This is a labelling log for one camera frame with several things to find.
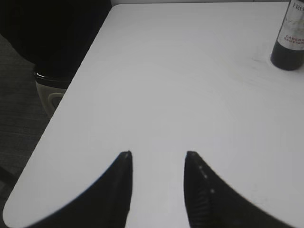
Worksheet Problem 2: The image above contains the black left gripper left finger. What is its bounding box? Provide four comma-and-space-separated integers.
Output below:
33, 151, 133, 228

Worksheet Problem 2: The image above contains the white bin beside table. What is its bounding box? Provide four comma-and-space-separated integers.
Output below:
33, 70, 71, 118

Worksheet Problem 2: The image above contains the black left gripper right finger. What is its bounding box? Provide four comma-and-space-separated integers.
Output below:
183, 151, 304, 228

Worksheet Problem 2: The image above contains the red wine bottle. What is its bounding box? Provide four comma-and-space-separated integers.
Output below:
270, 0, 304, 70

